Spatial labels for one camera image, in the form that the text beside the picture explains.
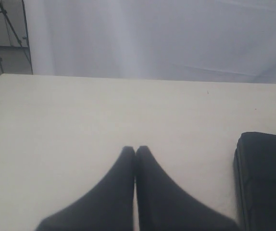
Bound black plastic tool case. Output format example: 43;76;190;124
233;132;276;231

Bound white backdrop cloth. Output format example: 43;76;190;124
25;0;276;83

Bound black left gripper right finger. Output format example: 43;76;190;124
136;146;239;231

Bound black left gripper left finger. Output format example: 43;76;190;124
37;146;135;231

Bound black metal tripod stand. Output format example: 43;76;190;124
0;0;33;74

